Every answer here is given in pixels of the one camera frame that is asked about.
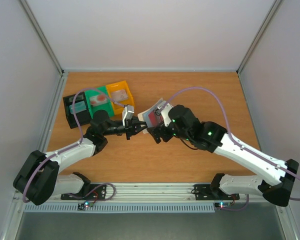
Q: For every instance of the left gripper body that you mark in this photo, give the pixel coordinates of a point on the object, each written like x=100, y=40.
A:
x=129, y=125

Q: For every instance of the yellow plastic bin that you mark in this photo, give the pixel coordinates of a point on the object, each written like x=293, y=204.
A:
x=116, y=86

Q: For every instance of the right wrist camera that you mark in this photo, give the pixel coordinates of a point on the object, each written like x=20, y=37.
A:
x=163, y=110

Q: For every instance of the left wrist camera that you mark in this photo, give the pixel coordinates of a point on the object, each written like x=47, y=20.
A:
x=127, y=113

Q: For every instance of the aluminium front rail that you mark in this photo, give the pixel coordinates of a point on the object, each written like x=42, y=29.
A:
x=122, y=191

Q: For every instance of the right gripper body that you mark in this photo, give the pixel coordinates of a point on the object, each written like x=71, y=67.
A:
x=162, y=131

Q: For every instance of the card in yellow bin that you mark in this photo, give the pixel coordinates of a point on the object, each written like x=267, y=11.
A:
x=119, y=95

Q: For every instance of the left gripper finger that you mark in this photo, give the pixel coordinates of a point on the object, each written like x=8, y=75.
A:
x=139, y=124
x=136, y=130

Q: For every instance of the black plastic bin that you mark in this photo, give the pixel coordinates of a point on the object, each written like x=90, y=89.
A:
x=83, y=118

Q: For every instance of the grey slotted cable duct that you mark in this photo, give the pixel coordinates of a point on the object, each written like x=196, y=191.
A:
x=121, y=208

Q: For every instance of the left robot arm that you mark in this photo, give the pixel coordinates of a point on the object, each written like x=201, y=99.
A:
x=39, y=178

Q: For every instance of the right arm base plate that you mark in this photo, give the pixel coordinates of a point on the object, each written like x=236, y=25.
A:
x=203, y=192

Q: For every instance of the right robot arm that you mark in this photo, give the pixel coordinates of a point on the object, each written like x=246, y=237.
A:
x=273, y=179

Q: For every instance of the red card in green bin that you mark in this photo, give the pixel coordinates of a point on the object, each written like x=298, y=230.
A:
x=98, y=100

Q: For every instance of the beige card holder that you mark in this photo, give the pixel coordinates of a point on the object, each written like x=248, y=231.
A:
x=143, y=115

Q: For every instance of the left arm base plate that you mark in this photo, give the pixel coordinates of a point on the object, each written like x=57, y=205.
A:
x=89, y=193

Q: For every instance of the green plastic bin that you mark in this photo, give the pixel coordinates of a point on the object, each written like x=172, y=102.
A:
x=107, y=107

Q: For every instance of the teal card in black bin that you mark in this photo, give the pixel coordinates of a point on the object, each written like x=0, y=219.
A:
x=76, y=108

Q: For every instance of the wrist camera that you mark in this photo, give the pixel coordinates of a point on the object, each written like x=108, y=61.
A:
x=163, y=110
x=127, y=113

